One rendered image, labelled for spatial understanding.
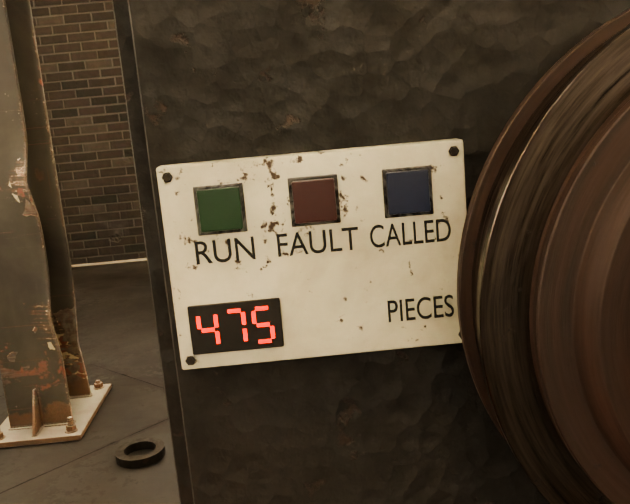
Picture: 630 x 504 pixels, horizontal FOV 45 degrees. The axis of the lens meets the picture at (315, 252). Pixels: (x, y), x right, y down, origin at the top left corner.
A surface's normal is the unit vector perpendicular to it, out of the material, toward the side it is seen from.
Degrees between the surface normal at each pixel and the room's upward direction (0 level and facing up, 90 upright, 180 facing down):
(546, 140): 90
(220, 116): 90
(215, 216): 90
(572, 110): 90
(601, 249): 71
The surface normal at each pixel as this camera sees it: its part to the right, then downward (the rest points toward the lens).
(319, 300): 0.04, 0.20
